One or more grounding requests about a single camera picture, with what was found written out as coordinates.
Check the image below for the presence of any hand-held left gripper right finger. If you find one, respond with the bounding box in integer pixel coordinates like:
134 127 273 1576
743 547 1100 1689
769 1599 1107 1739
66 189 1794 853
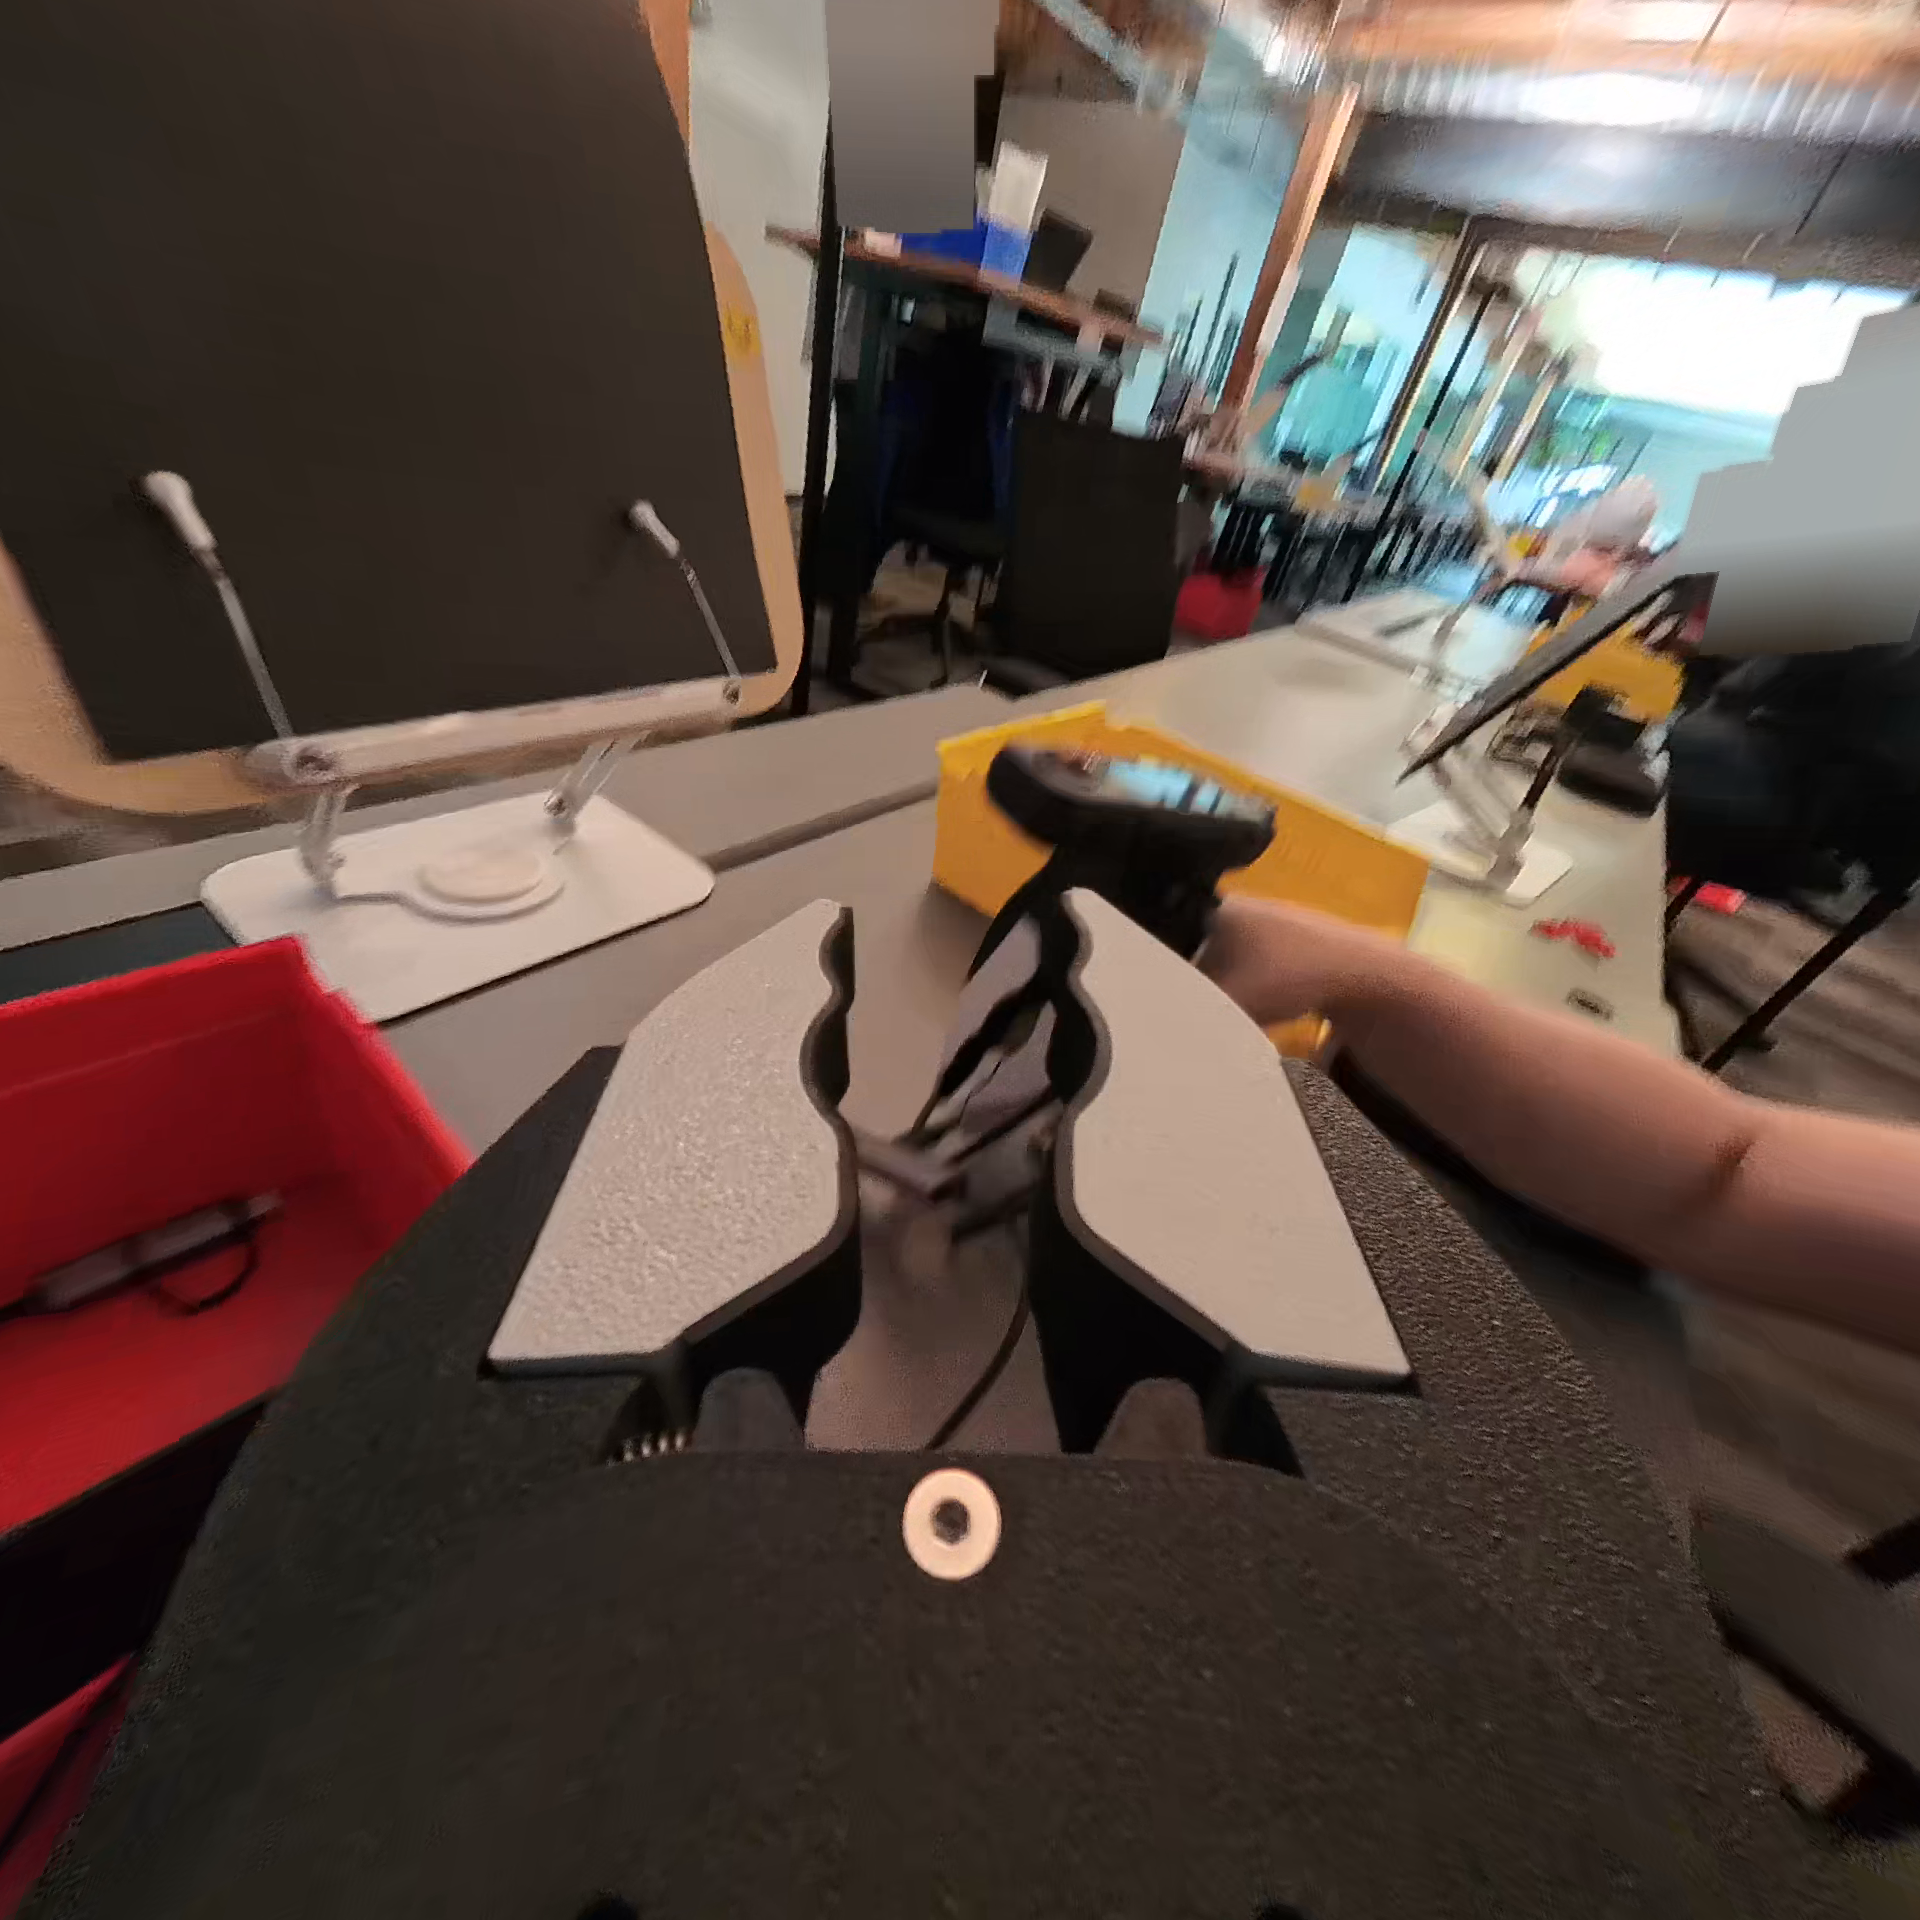
1047 886 1416 1386

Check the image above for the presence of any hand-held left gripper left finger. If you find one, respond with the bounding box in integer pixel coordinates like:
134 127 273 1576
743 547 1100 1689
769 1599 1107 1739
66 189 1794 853
486 899 868 1375

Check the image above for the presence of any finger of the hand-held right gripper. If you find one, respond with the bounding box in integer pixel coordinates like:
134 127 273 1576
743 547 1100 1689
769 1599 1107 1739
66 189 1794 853
911 880 1076 1151

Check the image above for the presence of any red plastic bin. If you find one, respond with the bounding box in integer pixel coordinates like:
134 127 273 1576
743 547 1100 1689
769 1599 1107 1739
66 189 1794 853
0 936 474 1877

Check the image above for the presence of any person's right forearm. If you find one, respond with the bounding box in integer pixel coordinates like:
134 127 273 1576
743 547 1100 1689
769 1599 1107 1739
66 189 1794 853
1200 896 1920 1353

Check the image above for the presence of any yellow plastic bin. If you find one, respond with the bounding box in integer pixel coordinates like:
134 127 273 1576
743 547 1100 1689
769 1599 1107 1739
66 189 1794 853
934 703 1431 1058

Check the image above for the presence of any blue black office chair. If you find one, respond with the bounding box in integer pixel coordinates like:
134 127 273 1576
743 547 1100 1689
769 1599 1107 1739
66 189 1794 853
862 344 1023 677

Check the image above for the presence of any black tilted panel stand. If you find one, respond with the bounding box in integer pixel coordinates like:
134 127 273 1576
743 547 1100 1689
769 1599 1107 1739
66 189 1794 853
1388 568 1720 904

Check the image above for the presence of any black metal pole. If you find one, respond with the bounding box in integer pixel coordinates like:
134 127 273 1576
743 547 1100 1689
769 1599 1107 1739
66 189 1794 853
792 119 841 713

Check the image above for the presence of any wooden desk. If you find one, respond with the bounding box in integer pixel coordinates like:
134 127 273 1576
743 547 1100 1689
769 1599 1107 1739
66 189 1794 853
767 223 1163 353

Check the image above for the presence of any blue storage bin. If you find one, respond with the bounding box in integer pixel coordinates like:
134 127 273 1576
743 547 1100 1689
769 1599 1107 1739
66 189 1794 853
902 217 1039 279

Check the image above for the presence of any black panel wooden board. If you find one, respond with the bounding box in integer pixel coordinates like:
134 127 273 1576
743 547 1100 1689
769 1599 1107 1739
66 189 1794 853
0 0 804 817

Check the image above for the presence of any black usb cable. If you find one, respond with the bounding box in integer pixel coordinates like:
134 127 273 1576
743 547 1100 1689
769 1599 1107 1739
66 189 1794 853
922 1274 1040 1450

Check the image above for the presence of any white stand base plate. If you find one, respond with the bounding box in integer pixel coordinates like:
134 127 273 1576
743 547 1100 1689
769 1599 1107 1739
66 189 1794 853
199 790 721 1023

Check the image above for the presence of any white stand bracket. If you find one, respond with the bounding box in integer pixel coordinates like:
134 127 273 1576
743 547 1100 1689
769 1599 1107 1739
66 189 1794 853
241 681 745 886

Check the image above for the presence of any white tipped thin cable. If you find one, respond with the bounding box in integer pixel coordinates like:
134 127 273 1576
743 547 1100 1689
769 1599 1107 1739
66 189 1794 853
627 497 745 703
140 467 300 744

